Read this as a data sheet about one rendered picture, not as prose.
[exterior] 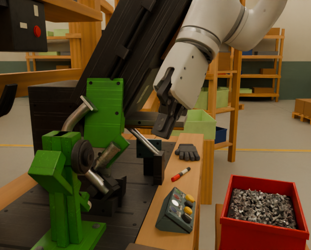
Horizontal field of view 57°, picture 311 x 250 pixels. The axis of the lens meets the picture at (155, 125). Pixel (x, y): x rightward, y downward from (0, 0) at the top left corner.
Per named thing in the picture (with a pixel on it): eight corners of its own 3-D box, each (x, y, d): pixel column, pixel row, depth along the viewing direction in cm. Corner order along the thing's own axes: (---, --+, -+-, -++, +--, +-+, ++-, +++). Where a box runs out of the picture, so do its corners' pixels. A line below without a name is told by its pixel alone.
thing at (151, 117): (187, 120, 110) (187, 112, 109) (183, 131, 94) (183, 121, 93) (90, 116, 117) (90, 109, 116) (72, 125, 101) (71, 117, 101)
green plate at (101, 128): (127, 148, 93) (130, 83, 94) (119, 149, 85) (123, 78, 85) (93, 146, 95) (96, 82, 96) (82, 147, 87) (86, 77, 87)
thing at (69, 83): (111, 156, 130) (109, 80, 122) (83, 184, 101) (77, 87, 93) (74, 154, 133) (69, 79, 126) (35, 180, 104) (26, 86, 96)
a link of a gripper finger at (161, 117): (165, 101, 55) (152, 134, 54) (157, 94, 52) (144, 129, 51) (180, 105, 53) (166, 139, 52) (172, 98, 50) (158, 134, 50)
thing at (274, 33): (278, 102, 903) (285, 27, 853) (177, 101, 921) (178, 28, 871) (272, 99, 956) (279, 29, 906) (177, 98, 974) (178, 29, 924)
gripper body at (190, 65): (189, 59, 62) (169, 106, 60) (167, 31, 53) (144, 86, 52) (221, 64, 58) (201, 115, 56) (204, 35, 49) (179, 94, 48)
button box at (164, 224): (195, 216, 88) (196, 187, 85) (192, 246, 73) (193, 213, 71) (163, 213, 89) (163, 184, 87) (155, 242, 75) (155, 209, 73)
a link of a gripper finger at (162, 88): (179, 62, 53) (181, 89, 56) (154, 78, 48) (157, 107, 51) (185, 63, 53) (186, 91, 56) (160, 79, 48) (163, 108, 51)
